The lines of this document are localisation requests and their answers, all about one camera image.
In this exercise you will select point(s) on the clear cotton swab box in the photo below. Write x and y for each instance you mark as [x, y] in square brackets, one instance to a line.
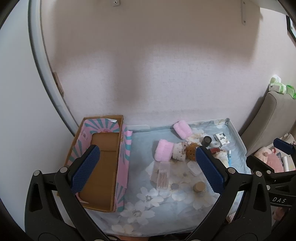
[163, 175]

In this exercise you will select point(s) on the brown fuzzy sock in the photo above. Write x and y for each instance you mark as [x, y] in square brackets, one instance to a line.
[191, 151]

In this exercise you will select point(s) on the blue cream tube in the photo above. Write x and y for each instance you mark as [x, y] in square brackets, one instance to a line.
[229, 158]

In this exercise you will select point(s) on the black round jar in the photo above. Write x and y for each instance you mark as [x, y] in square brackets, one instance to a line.
[206, 141]

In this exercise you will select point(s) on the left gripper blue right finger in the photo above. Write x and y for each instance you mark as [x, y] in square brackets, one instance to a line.
[207, 163]

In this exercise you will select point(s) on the clear tape roll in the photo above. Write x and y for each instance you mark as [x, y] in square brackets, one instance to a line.
[215, 144]

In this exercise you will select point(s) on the pink fluffy sock back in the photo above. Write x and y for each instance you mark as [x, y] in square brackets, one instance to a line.
[182, 129]

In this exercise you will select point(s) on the pink fluffy sock front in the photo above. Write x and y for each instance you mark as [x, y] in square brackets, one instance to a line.
[164, 151]

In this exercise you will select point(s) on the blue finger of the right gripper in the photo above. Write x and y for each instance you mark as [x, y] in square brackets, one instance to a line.
[282, 145]

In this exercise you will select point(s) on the pink fluffy sock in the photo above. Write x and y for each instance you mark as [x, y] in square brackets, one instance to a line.
[182, 129]
[164, 151]

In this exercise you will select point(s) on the dark red lipstick box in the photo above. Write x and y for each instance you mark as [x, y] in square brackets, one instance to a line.
[214, 150]

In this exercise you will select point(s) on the kraft paper tape roll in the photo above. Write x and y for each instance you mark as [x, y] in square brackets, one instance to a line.
[199, 187]

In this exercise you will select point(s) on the pink plush toy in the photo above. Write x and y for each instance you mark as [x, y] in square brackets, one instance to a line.
[267, 156]

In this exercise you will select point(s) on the white earphone case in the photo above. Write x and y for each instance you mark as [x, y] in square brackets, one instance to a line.
[194, 168]

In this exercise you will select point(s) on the pink teal cardboard box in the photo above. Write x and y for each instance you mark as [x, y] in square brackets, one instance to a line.
[105, 188]

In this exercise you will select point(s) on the framed picture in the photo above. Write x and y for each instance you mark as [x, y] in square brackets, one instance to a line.
[291, 27]

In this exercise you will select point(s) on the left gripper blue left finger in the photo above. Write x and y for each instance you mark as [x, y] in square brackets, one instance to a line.
[82, 168]

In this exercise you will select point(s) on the white tissue pack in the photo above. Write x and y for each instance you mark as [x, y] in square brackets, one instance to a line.
[222, 139]

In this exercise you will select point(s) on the green white packets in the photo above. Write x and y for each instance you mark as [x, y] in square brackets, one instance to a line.
[276, 85]

